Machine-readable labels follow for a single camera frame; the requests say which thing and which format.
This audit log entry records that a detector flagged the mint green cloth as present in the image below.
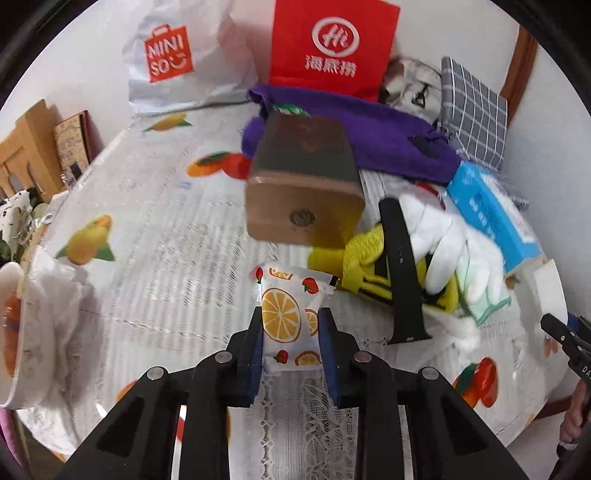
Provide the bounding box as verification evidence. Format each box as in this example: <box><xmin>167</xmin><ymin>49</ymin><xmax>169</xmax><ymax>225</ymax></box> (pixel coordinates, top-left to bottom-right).
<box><xmin>456</xmin><ymin>257</ymin><xmax>511</xmax><ymax>327</ymax></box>

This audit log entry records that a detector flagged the white tissue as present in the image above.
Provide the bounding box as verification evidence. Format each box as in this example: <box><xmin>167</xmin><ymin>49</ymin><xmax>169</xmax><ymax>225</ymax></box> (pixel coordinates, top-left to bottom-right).
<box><xmin>422</xmin><ymin>305</ymin><xmax>481</xmax><ymax>352</ymax></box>

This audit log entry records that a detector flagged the black watch strap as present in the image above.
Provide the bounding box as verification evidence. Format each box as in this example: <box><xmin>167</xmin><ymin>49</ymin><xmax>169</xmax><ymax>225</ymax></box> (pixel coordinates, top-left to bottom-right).
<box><xmin>378</xmin><ymin>197</ymin><xmax>433</xmax><ymax>346</ymax></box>

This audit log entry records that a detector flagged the white cotton glove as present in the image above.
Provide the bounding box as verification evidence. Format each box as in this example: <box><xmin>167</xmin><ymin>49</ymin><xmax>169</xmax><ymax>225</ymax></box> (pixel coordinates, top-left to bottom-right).
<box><xmin>399</xmin><ymin>193</ymin><xmax>505</xmax><ymax>296</ymax></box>

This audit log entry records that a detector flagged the yellow pouch with black strap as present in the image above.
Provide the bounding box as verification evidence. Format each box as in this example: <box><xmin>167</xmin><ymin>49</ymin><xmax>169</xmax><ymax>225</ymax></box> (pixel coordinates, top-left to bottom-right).
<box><xmin>308</xmin><ymin>224</ymin><xmax>459</xmax><ymax>314</ymax></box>

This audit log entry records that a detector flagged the orange print snack packet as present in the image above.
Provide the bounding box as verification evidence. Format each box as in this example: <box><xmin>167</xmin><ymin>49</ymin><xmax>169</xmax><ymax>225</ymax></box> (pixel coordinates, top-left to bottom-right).
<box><xmin>253</xmin><ymin>262</ymin><xmax>337</xmax><ymax>374</ymax></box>

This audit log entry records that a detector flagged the green sachet packet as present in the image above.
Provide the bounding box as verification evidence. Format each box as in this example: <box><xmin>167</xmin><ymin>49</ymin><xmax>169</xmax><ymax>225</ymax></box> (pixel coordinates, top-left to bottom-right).
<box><xmin>273</xmin><ymin>104</ymin><xmax>310</xmax><ymax>117</ymax></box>

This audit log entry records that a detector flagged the person right hand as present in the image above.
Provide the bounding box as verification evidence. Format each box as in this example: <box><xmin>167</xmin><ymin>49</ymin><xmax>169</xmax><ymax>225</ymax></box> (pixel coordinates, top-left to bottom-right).
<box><xmin>560</xmin><ymin>380</ymin><xmax>586</xmax><ymax>444</ymax></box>

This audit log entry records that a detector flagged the blue tissue pack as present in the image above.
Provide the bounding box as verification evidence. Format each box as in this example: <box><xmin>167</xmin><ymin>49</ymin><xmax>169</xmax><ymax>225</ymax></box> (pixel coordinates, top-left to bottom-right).
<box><xmin>447</xmin><ymin>162</ymin><xmax>542</xmax><ymax>274</ymax></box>

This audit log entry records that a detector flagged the white bowl with food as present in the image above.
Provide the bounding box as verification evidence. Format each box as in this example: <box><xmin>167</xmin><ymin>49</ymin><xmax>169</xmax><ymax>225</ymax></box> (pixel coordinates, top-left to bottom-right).
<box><xmin>1</xmin><ymin>262</ymin><xmax>56</xmax><ymax>410</ymax></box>

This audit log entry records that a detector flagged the grey plaid cushion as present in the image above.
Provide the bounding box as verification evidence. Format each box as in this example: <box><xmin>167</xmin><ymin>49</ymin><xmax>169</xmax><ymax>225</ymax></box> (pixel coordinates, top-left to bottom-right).
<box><xmin>439</xmin><ymin>56</ymin><xmax>508</xmax><ymax>172</ymax></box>

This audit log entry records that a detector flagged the purple fabric storage basket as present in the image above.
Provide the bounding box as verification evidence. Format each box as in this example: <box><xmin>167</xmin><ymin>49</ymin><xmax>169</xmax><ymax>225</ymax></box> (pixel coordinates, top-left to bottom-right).
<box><xmin>242</xmin><ymin>84</ymin><xmax>461</xmax><ymax>185</ymax></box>

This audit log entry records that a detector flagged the colourful bedding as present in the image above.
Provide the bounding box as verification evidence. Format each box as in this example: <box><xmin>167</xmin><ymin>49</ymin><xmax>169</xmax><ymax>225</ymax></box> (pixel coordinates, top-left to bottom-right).
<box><xmin>0</xmin><ymin>188</ymin><xmax>48</xmax><ymax>265</ymax></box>

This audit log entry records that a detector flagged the dark green wooden box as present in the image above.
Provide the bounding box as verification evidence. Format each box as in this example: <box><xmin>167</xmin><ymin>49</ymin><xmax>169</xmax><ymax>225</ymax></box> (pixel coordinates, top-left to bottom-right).
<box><xmin>245</xmin><ymin>112</ymin><xmax>365</xmax><ymax>249</ymax></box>

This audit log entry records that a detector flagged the beige canvas bag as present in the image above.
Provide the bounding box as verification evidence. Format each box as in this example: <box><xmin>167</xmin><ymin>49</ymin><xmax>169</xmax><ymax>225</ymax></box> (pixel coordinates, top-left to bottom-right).
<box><xmin>379</xmin><ymin>56</ymin><xmax>442</xmax><ymax>125</ymax></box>

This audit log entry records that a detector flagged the patterned notebook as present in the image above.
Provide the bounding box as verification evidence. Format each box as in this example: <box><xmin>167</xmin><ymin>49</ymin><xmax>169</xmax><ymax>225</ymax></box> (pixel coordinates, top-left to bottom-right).
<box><xmin>53</xmin><ymin>110</ymin><xmax>95</xmax><ymax>189</ymax></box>

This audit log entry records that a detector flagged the red paper shopping bag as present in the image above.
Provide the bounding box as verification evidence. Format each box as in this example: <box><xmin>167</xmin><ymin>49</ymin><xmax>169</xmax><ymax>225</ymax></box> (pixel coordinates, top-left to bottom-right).
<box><xmin>269</xmin><ymin>0</ymin><xmax>401</xmax><ymax>101</ymax></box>

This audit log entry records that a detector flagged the white Miniso plastic bag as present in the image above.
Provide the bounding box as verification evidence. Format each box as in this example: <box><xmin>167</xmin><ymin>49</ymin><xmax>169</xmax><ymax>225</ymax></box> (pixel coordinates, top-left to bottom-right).
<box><xmin>123</xmin><ymin>1</ymin><xmax>259</xmax><ymax>116</ymax></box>

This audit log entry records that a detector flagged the wooden door frame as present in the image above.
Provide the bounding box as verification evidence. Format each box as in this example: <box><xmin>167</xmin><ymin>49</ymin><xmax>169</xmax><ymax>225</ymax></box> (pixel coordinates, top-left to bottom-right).
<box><xmin>501</xmin><ymin>26</ymin><xmax>539</xmax><ymax>123</ymax></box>

